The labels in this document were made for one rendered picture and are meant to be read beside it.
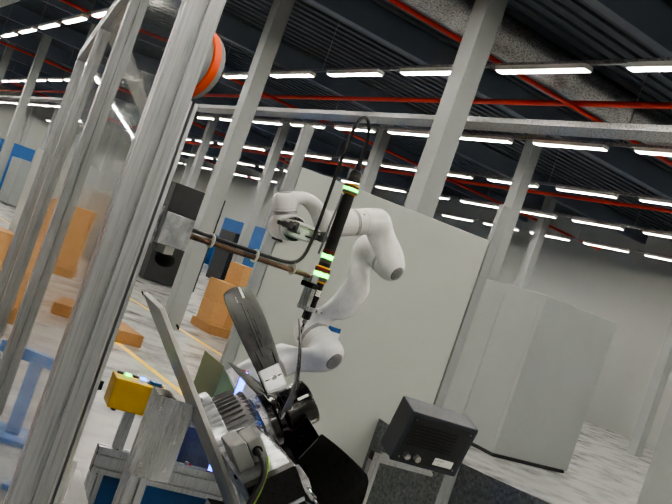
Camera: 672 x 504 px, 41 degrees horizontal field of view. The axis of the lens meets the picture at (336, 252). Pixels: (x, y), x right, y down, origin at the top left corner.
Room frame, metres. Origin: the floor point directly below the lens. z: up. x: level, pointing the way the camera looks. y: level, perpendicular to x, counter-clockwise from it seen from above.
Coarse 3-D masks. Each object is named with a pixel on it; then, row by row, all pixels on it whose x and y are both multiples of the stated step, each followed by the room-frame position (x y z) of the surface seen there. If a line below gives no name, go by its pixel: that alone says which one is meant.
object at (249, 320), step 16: (240, 304) 2.35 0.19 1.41; (256, 304) 2.45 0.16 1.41; (240, 320) 2.32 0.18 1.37; (256, 320) 2.39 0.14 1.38; (240, 336) 2.30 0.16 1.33; (256, 336) 2.36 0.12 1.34; (272, 336) 2.44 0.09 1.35; (256, 352) 2.33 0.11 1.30; (272, 352) 2.39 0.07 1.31; (256, 368) 2.32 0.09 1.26
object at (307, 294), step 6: (312, 276) 2.39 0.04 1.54; (318, 276) 2.41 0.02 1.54; (306, 282) 2.40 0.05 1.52; (312, 282) 2.40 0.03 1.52; (306, 288) 2.41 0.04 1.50; (312, 288) 2.39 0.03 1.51; (306, 294) 2.41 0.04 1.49; (312, 294) 2.41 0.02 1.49; (300, 300) 2.42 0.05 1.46; (306, 300) 2.41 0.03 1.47; (300, 306) 2.42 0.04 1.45; (306, 306) 2.41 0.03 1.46; (312, 312) 2.41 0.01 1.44; (318, 312) 2.42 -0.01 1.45
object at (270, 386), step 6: (270, 366) 2.37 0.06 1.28; (276, 366) 2.39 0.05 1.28; (258, 372) 2.33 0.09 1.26; (264, 372) 2.34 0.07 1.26; (270, 372) 2.36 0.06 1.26; (276, 372) 2.38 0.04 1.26; (282, 372) 2.39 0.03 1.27; (264, 378) 2.33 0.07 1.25; (270, 378) 2.35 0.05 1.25; (276, 378) 2.37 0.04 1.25; (282, 378) 2.39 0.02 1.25; (264, 384) 2.32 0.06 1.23; (270, 384) 2.34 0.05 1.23; (276, 384) 2.36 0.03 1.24; (282, 384) 2.38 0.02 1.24; (270, 390) 2.33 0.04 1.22
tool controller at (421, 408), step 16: (416, 400) 3.02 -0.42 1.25; (400, 416) 2.99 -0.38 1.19; (416, 416) 2.92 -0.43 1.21; (432, 416) 2.95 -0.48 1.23; (448, 416) 3.01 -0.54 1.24; (464, 416) 3.08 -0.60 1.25; (400, 432) 2.95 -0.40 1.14; (416, 432) 2.95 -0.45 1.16; (432, 432) 2.96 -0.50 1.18; (448, 432) 2.98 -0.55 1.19; (464, 432) 2.99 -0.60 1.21; (384, 448) 3.02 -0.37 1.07; (400, 448) 2.95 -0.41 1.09; (416, 448) 2.97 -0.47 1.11; (432, 448) 2.98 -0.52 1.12; (448, 448) 3.00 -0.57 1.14; (464, 448) 3.02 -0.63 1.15; (416, 464) 3.00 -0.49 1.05; (432, 464) 3.01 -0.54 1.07; (448, 464) 3.02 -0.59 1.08
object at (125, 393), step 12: (108, 384) 2.68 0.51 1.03; (120, 384) 2.60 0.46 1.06; (132, 384) 2.62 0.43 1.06; (144, 384) 2.64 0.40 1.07; (108, 396) 2.62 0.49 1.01; (120, 396) 2.61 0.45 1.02; (132, 396) 2.62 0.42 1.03; (144, 396) 2.63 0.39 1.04; (120, 408) 2.61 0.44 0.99; (132, 408) 2.62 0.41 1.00; (144, 408) 2.64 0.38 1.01
